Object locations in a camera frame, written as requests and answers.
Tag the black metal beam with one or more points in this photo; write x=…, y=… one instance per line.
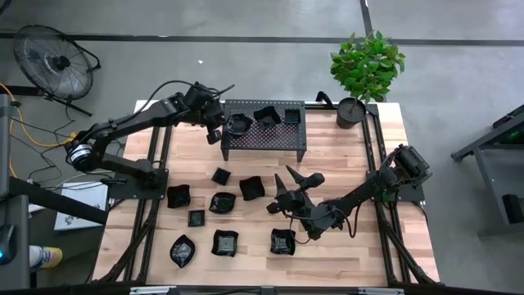
x=49, y=200

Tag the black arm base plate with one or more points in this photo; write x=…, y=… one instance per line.
x=409, y=197
x=160, y=192

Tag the black wavy square plate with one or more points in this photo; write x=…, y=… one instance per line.
x=225, y=243
x=282, y=241
x=267, y=118
x=252, y=188
x=178, y=196

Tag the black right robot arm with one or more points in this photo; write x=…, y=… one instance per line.
x=356, y=196

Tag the potted green plant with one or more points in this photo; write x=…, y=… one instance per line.
x=366, y=65

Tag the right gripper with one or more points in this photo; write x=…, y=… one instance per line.
x=313, y=181

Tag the yellow white spray can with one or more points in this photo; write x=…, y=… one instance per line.
x=45, y=257

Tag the grey metal cart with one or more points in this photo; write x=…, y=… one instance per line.
x=20, y=241
x=493, y=172

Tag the black control box green lights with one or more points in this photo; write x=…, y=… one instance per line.
x=515, y=136

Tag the black clamp lever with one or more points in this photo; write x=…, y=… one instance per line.
x=114, y=180

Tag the small black square plate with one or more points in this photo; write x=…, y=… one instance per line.
x=292, y=116
x=196, y=218
x=221, y=176

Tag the black rounded device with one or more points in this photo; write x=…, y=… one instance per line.
x=513, y=209
x=7, y=241

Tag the black perforated metal stand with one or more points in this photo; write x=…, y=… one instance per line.
x=262, y=141

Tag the silver metal bracket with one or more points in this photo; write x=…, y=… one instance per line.
x=151, y=290
x=380, y=291

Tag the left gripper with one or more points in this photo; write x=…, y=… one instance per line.
x=214, y=136

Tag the black table frame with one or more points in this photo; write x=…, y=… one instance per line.
x=380, y=229

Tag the black floor fan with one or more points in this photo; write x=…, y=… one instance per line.
x=53, y=61

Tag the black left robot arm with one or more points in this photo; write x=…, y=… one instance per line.
x=135, y=118

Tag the white printed booklet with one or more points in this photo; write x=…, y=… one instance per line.
x=82, y=213

